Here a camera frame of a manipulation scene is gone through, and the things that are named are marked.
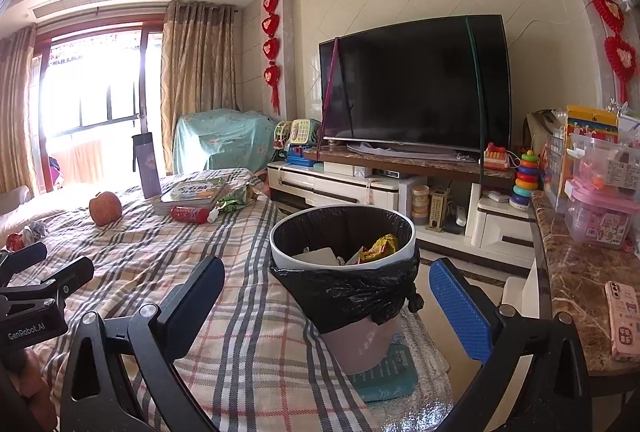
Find beige bag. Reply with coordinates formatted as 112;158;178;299
522;109;568;153

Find silver foil floor mat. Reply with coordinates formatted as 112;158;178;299
370;307;461;432

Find red cylindrical snack packet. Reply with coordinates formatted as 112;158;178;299
170;205;219;224

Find teal printed mat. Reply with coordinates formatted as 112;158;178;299
350;342;421;403

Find person's left hand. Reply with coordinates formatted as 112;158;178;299
10;347;58;430

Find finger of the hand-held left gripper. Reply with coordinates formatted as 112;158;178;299
0;256;96;313
0;241;48;287

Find white television cabinet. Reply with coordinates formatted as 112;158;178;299
266;145;538;270

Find phone in pink case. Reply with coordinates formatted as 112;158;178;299
604;281;640;360

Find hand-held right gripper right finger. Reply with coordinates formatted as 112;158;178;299
428;256;593;432

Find orange-red apple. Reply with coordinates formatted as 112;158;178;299
89;191;123;227

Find red heart hanging decoration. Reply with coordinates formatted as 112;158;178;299
262;0;282;115
555;0;640;103

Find clear box with pink lid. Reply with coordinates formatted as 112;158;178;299
565;179;632;245

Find blue toy cash register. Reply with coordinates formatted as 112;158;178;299
285;143;321;168

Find white and red toy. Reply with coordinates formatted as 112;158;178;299
272;121;293;150

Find beige curtain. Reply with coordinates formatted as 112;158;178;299
0;25;38;200
160;0;241;175

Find purple water bottle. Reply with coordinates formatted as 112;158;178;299
131;132;162;199

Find orange hanging cloth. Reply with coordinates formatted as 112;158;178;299
52;139;103;185

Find yellow wrapper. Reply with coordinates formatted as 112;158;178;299
360;233;401;263

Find green toy phone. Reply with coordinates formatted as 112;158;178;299
290;118;321;145

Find rainbow stacking ring toy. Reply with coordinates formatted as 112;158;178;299
510;149;543;210

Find green snack bag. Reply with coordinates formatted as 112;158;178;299
217;182;258;213

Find white trash bin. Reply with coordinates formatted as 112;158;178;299
270;205;417;375
269;207;421;335

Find colourful children's book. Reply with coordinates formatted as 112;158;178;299
160;179;228;204

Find stacked yellow jars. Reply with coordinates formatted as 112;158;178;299
411;185;431;225

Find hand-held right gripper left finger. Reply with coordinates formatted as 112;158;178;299
60;255;227;432

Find black flat television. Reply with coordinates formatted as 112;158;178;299
319;15;513;153

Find book with white page edges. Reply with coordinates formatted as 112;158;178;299
152;195;223;216

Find beige sofa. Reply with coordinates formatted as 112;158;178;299
0;185;96;238

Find balcony glass door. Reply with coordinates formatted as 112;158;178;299
32;15;166;193

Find white foam block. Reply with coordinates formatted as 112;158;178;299
291;246;346;265

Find teal cloth furniture cover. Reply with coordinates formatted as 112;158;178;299
172;109;278;175

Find brown marble side table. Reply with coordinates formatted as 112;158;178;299
530;189;640;375

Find clear plastic storage box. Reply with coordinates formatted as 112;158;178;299
570;135;640;193

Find small wooden rack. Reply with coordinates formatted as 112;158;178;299
429;189;451;233

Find yellow printed box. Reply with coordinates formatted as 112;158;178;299
565;105;621;143

